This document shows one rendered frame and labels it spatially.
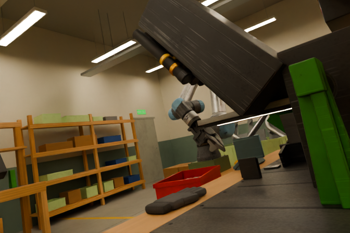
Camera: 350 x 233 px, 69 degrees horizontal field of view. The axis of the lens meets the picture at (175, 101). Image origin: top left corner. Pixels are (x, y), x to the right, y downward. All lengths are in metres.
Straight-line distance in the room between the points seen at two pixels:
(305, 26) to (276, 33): 0.80
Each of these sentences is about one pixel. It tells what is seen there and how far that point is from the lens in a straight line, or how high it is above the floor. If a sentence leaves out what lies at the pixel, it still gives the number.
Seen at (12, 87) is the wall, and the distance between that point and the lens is 6.62.
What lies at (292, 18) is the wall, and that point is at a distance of 8.64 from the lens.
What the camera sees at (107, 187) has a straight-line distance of 6.82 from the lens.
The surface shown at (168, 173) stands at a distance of 7.29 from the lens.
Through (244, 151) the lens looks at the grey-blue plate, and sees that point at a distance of 0.92.
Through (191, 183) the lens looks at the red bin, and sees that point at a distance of 1.05.
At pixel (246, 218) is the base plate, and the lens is 0.56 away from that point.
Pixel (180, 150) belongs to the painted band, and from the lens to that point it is 9.75.
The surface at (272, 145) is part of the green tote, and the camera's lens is 2.01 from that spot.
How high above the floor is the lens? 1.07
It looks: 9 degrees up
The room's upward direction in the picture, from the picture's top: 12 degrees counter-clockwise
